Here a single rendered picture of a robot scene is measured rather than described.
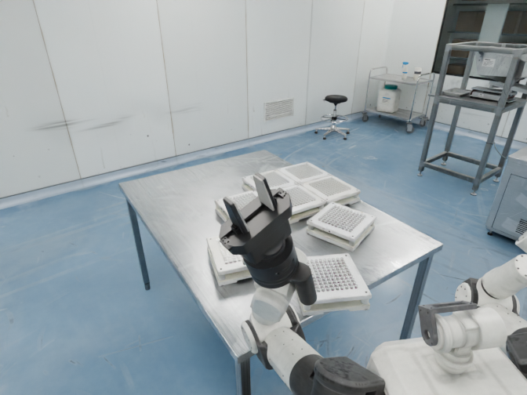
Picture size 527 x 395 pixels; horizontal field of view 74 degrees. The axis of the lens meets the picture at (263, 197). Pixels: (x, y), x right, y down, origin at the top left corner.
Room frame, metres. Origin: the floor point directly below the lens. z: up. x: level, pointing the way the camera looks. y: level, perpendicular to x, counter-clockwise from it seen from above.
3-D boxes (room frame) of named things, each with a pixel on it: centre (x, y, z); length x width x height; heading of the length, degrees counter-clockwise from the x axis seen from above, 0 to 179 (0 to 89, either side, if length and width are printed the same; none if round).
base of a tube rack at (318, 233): (1.45, -0.38, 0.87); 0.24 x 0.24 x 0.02; 52
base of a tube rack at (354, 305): (1.04, -0.25, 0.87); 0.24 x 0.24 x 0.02; 7
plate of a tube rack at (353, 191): (1.79, -0.37, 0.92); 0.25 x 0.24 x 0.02; 120
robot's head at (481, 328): (0.43, -0.34, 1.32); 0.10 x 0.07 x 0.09; 98
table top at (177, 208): (1.66, 0.04, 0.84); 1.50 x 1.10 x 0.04; 33
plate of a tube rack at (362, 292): (1.04, -0.25, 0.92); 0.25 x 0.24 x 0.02; 97
